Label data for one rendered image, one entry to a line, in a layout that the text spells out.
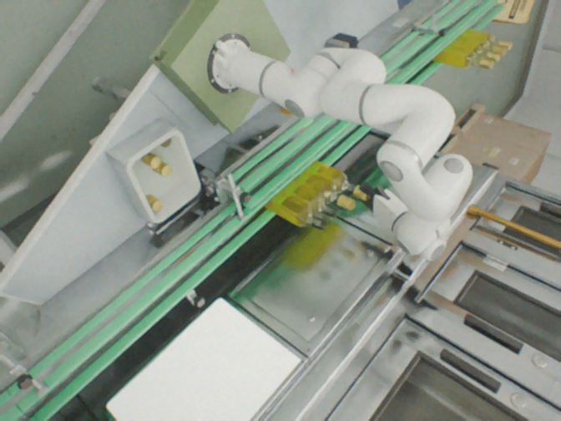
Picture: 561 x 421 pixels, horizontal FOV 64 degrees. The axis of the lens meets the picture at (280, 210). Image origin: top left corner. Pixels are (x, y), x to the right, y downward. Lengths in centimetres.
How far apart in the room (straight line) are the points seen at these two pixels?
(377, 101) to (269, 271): 68
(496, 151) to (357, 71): 452
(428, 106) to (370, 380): 69
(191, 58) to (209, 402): 84
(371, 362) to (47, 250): 86
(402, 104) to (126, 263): 82
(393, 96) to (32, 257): 91
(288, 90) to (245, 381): 72
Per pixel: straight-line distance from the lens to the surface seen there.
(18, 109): 170
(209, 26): 118
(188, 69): 116
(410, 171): 84
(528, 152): 550
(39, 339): 127
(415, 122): 88
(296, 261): 139
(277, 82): 107
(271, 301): 131
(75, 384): 127
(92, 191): 123
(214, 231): 129
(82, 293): 129
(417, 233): 108
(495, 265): 146
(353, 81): 96
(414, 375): 125
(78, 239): 127
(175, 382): 126
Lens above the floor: 173
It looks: 33 degrees down
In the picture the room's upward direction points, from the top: 119 degrees clockwise
